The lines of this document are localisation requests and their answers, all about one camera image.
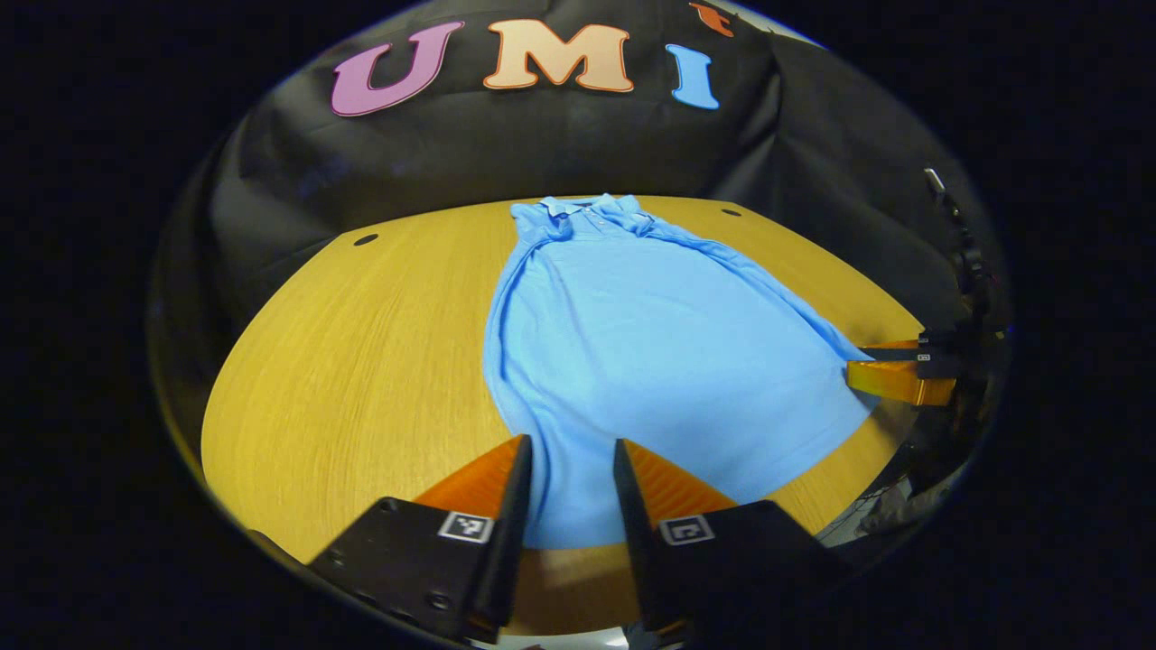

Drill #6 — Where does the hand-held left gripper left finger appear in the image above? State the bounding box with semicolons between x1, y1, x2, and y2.
307;434;534;645

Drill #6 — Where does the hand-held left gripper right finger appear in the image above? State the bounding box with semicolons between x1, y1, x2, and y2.
612;439;852;635

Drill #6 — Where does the light blue T-shirt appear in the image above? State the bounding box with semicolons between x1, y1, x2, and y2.
481;193;882;551

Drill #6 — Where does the black backdrop cloth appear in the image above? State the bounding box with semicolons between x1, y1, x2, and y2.
149;0;1012;434

